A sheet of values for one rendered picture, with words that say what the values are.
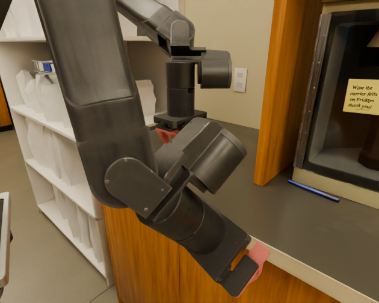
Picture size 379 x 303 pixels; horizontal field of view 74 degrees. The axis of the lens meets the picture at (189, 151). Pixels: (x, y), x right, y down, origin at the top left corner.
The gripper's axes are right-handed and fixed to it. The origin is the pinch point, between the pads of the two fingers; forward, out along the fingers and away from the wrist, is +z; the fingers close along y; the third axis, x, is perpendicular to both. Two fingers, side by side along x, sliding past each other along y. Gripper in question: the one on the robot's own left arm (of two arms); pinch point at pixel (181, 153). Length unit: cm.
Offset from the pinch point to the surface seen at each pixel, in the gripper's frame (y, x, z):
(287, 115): 35.1, -9.3, -3.7
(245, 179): 24.7, -3.5, 15.5
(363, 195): 33.3, -32.4, 13.1
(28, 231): -5, 160, 110
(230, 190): 16.0, -3.6, 15.6
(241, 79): 76, 31, -7
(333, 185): 33.3, -25.4, 12.8
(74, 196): 11, 98, 60
